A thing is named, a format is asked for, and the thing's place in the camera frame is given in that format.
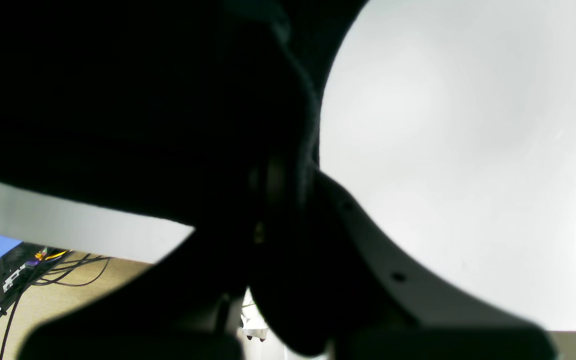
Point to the black printed t-shirt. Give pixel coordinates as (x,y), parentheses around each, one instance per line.
(193,111)

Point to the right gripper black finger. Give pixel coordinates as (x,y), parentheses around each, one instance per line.
(310,192)

